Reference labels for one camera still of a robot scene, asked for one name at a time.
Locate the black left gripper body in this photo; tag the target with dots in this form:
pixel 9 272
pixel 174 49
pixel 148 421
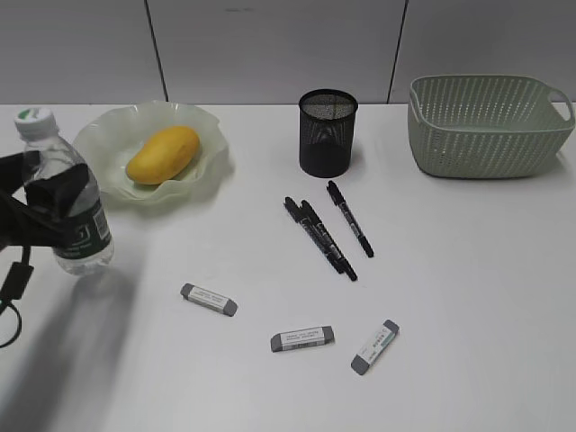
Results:
pixel 22 226

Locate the grey white eraser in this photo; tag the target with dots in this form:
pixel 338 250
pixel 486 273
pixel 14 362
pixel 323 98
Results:
pixel 370 351
pixel 210 300
pixel 302 338

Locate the light green plastic basket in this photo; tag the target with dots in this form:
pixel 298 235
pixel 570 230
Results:
pixel 486 126

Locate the clear plastic water bottle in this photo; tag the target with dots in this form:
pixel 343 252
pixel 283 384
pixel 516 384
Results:
pixel 93 247

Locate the black mesh pen holder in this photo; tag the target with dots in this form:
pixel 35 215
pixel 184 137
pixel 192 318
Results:
pixel 326 132

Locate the black marker pen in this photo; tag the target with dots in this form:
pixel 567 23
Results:
pixel 328 240
pixel 297 215
pixel 339 200

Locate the yellow mango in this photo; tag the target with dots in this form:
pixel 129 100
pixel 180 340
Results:
pixel 164 155

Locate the translucent green wavy plate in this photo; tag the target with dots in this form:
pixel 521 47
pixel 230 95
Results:
pixel 109 142

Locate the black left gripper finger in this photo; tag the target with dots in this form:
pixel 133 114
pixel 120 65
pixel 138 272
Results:
pixel 19 170
pixel 51 201

